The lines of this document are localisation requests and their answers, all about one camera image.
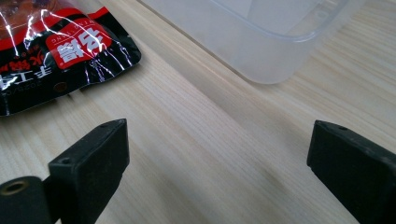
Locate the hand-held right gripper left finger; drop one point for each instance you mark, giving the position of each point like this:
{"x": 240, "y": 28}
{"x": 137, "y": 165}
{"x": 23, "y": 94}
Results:
{"x": 90, "y": 168}

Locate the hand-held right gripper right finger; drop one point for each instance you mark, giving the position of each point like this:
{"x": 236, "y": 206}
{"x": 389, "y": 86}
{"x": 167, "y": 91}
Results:
{"x": 358, "y": 168}

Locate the clear plastic container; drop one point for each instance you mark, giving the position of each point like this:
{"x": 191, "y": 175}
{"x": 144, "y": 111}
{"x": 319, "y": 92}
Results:
{"x": 255, "y": 40}

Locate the black and red snack packet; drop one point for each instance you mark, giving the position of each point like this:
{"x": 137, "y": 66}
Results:
{"x": 62, "y": 53}

